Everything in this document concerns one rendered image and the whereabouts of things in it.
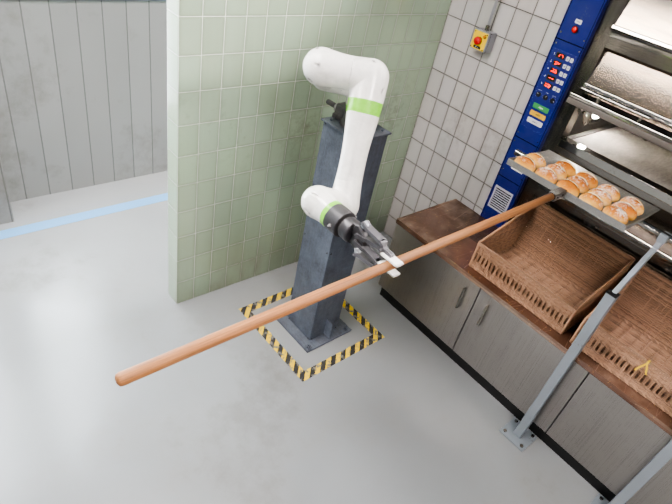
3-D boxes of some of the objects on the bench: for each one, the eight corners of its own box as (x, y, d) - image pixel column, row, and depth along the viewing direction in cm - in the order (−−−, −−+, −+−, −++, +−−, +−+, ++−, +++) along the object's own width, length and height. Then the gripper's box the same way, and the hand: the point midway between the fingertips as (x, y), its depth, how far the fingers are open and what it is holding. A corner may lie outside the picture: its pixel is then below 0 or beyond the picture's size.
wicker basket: (613, 304, 265) (642, 261, 249) (729, 381, 235) (771, 338, 219) (566, 341, 236) (595, 296, 219) (692, 435, 206) (738, 390, 190)
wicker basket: (518, 239, 297) (539, 198, 281) (610, 301, 267) (638, 258, 250) (465, 265, 268) (485, 220, 252) (561, 337, 238) (590, 291, 221)
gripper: (360, 201, 163) (415, 245, 150) (349, 242, 172) (400, 286, 159) (341, 207, 158) (396, 252, 145) (332, 249, 168) (382, 295, 155)
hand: (390, 263), depth 154 cm, fingers closed on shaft, 3 cm apart
